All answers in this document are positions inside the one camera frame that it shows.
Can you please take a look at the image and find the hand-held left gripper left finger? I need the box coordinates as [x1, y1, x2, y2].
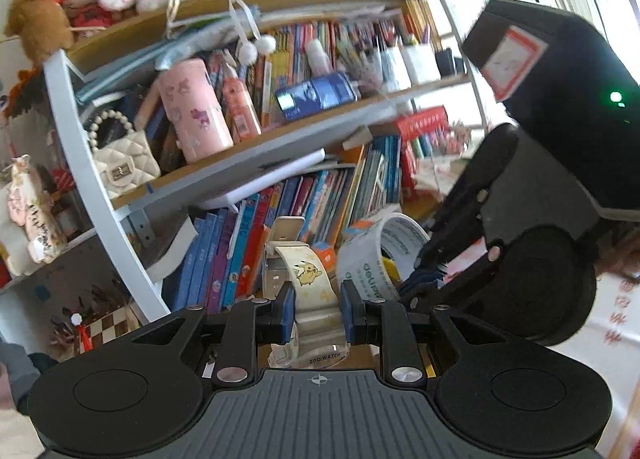
[131, 281, 297, 388]

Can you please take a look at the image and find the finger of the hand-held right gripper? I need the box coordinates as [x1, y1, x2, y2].
[422, 123, 521, 267]
[397, 239, 506, 312]

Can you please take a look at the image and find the brown teddy bear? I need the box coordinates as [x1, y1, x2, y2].
[5, 0, 76, 64]

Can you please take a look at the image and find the wooden chessboard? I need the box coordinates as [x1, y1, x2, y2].
[75, 301, 143, 355]

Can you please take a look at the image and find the white quilted handbag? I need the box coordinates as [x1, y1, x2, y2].
[87, 109, 162, 200]

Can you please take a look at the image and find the cream wrist watch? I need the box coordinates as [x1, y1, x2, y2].
[261, 216, 351, 370]

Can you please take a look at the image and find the clear packing tape roll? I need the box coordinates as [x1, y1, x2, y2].
[336, 213, 432, 302]

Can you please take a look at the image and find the red book box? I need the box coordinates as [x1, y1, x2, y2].
[395, 106, 451, 190]

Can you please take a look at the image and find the white bunny figure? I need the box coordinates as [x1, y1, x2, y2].
[0, 156, 68, 277]

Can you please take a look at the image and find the flat white tablet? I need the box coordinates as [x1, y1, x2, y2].
[197, 149, 326, 212]

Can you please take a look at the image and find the white pen holder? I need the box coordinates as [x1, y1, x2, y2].
[400, 41, 442, 86]

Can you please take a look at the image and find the pink orange bottle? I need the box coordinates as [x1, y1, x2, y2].
[220, 51, 262, 142]

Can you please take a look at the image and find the pink cylinder tin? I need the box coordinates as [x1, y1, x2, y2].
[157, 59, 235, 164]

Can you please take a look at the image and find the red tassel ornament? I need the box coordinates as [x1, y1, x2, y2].
[70, 311, 93, 352]

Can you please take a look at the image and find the row of colourful books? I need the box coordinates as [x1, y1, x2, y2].
[162, 134, 416, 315]

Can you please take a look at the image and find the white wooden bookshelf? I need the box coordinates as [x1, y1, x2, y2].
[40, 0, 501, 325]

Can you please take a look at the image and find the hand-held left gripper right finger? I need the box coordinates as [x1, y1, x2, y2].
[341, 280, 506, 386]

